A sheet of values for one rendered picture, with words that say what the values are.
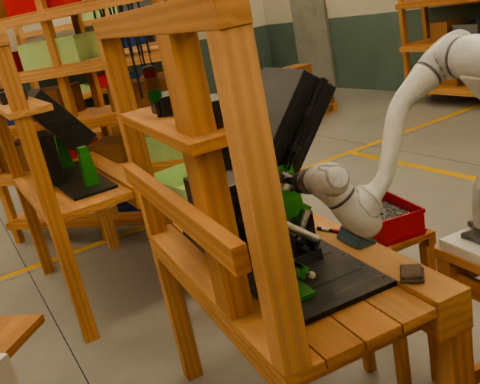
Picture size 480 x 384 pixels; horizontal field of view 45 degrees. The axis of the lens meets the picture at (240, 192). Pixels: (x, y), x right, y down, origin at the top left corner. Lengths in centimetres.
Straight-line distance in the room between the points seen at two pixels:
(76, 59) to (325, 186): 370
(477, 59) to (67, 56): 394
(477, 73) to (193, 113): 83
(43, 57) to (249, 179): 405
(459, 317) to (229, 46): 117
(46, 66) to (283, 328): 409
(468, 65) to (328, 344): 92
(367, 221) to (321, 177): 21
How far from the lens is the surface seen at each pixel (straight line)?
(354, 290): 204
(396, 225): 254
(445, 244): 236
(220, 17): 137
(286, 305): 161
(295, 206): 226
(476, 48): 181
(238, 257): 160
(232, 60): 139
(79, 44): 517
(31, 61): 543
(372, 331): 186
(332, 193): 173
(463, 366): 216
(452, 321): 202
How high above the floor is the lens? 191
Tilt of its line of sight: 18 degrees down
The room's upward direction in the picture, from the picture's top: 11 degrees counter-clockwise
